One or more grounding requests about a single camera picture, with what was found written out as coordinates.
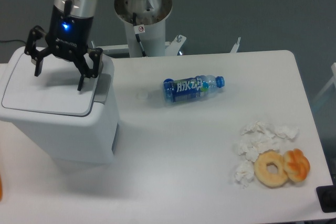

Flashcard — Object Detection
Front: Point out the white trash can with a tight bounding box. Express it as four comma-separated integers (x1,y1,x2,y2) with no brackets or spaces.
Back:
1,48,119,164

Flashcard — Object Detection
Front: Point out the orange twisted bread bun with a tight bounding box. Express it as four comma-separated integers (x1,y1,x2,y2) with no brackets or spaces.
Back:
283,148,310,183

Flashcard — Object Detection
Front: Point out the black cable on pedestal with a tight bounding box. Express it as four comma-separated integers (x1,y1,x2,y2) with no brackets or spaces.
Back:
132,12,147,58

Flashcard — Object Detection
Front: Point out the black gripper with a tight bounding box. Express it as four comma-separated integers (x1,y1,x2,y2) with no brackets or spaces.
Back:
24,0,103,91

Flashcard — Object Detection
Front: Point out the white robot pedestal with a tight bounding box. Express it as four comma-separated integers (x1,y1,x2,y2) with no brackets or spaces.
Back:
101,0,187,58

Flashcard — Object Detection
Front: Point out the blue plastic drink bottle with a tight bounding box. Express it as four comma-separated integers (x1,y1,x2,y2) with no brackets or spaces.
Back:
163,75,225,103

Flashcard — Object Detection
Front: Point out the plain ring donut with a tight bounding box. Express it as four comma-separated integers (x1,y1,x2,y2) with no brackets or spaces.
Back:
254,151,288,188

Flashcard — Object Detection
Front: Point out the large crumpled white tissue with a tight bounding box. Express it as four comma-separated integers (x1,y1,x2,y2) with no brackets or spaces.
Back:
234,121,299,162

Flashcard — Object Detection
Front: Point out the black device at corner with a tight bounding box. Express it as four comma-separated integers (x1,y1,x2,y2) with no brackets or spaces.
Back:
316,185,335,213

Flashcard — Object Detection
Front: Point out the small crumpled white tissue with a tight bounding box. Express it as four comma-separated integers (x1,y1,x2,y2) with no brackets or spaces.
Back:
234,160,255,188

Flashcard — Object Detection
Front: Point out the white frame at right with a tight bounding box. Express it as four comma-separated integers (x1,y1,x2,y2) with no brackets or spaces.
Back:
311,63,335,113

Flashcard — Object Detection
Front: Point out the orange object at edge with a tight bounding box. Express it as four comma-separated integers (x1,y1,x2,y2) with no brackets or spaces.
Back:
0,175,3,201

